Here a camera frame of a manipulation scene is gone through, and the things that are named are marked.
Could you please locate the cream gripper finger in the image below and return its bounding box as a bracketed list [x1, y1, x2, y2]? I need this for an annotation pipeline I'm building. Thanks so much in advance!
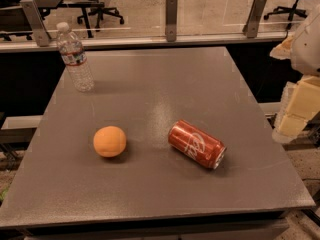
[272, 76, 320, 144]
[270, 36, 293, 60]

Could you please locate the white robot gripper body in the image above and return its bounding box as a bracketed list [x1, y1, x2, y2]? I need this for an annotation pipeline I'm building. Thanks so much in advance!
[290, 5, 320, 76]

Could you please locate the red coke can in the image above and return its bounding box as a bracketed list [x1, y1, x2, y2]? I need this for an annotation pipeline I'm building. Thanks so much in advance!
[168, 120, 226, 169]

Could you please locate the orange fruit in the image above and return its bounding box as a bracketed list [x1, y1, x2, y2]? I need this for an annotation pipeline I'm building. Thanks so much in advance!
[93, 126, 127, 158]

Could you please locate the black office chair left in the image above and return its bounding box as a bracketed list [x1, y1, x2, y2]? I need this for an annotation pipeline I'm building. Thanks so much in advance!
[88, 0, 125, 29]

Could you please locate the clear plastic water bottle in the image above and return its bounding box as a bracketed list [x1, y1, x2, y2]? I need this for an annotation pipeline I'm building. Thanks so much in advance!
[57, 22, 94, 92]

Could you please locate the dark desk in background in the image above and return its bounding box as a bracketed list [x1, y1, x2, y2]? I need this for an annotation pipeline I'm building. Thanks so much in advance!
[0, 0, 129, 42]

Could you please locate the right metal rail bracket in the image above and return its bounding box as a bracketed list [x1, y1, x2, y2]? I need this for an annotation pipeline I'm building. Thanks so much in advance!
[242, 0, 267, 38]

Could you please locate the metal rail bracket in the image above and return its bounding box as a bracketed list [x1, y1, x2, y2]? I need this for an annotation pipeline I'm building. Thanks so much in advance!
[165, 0, 178, 42]
[242, 0, 267, 38]
[20, 0, 50, 47]

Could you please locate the middle metal rail bracket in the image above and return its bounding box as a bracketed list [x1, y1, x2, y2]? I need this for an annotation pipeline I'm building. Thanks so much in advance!
[165, 0, 178, 42]

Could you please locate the horizontal metal rail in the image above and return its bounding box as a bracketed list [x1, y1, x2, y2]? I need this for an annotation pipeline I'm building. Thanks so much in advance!
[0, 31, 290, 53]

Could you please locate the left metal rail bracket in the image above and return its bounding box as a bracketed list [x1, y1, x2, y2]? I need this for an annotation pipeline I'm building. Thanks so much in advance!
[20, 0, 50, 47]

